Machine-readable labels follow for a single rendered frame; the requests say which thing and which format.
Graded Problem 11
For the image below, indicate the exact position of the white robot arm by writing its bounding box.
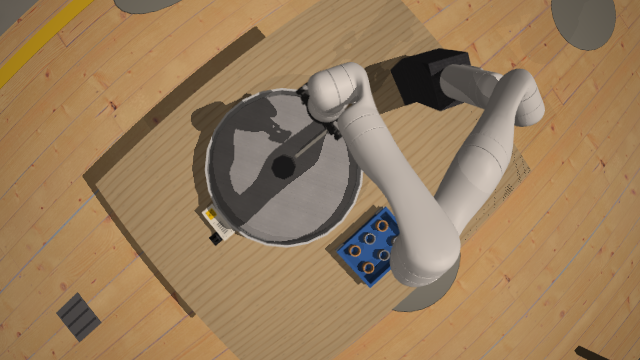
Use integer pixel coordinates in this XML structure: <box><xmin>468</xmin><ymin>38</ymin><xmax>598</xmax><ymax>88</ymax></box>
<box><xmin>308</xmin><ymin>62</ymin><xmax>545</xmax><ymax>287</ymax></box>

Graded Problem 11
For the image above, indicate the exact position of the blue square tray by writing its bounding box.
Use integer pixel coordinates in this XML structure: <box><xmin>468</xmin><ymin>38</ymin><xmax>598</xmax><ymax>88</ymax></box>
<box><xmin>335</xmin><ymin>206</ymin><xmax>400</xmax><ymax>288</ymax></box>

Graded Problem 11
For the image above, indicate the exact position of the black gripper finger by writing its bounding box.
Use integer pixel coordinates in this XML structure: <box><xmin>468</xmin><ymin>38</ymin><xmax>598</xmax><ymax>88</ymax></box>
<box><xmin>296</xmin><ymin>83</ymin><xmax>309</xmax><ymax>105</ymax></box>
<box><xmin>323</xmin><ymin>121</ymin><xmax>342</xmax><ymax>141</ymax></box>

